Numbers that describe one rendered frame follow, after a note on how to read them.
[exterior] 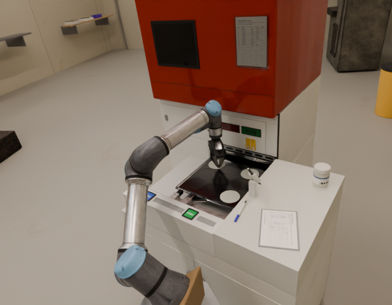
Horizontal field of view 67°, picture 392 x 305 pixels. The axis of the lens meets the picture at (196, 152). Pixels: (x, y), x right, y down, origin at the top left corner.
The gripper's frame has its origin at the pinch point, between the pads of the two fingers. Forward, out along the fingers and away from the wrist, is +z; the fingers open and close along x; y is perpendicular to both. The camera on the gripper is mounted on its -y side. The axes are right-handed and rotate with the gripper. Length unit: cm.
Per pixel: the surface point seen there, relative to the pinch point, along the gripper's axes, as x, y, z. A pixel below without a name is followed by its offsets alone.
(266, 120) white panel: -25.6, -5.9, -26.3
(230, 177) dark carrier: -4.1, -9.2, 2.1
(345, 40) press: -319, 357, 31
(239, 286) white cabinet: 8, -61, 21
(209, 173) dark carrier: 6.1, -1.9, 2.1
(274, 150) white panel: -28.9, -9.2, -9.6
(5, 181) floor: 222, 193, 93
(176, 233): 30.4, -37.3, 6.8
